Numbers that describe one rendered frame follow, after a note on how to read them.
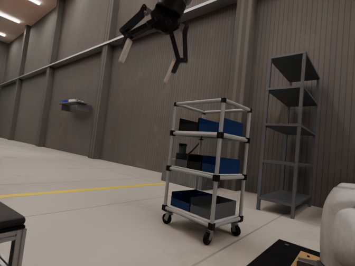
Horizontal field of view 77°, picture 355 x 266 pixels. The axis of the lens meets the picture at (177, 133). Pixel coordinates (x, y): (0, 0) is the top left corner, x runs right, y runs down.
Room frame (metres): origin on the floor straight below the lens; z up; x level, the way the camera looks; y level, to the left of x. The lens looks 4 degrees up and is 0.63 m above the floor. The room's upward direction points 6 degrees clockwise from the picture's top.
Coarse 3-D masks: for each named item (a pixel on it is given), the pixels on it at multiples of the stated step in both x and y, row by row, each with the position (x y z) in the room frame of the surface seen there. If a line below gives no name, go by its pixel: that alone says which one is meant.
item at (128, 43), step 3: (129, 39) 0.59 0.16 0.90; (126, 42) 0.59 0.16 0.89; (129, 42) 0.60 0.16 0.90; (132, 42) 0.61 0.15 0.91; (126, 45) 0.59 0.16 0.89; (129, 45) 0.61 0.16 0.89; (123, 48) 0.59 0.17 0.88; (126, 48) 0.60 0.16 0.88; (129, 48) 0.62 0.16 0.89; (123, 51) 0.59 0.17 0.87; (126, 51) 0.61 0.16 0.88; (123, 54) 0.60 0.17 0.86; (126, 54) 0.62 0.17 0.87; (120, 57) 0.60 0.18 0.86; (123, 57) 0.60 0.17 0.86; (120, 60) 0.60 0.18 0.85; (123, 60) 0.61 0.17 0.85; (120, 63) 0.61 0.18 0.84; (123, 63) 0.62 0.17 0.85
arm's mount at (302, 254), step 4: (300, 252) 0.78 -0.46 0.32; (304, 252) 0.78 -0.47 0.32; (300, 256) 0.75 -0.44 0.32; (304, 256) 0.75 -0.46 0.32; (308, 256) 0.75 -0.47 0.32; (312, 256) 0.76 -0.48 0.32; (316, 256) 0.76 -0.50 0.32; (296, 260) 0.72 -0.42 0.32; (316, 260) 0.74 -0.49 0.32; (292, 264) 0.70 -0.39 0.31
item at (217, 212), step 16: (176, 112) 1.86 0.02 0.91; (208, 112) 2.07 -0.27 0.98; (224, 112) 1.51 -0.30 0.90; (192, 128) 1.76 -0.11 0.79; (208, 128) 1.65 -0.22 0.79; (224, 128) 1.60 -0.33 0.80; (240, 128) 1.75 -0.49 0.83; (176, 160) 1.86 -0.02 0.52; (192, 160) 1.80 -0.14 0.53; (208, 160) 1.71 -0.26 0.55; (224, 160) 1.62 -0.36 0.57; (208, 176) 1.55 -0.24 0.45; (224, 176) 1.57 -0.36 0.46; (240, 176) 1.73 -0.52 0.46; (176, 192) 1.90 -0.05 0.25; (192, 192) 2.05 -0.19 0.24; (176, 208) 1.78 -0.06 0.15; (192, 208) 1.70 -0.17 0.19; (208, 208) 1.71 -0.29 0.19; (224, 208) 1.66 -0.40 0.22; (240, 208) 1.77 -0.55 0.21; (208, 224) 1.52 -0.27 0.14; (224, 224) 1.61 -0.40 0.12; (208, 240) 1.53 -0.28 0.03
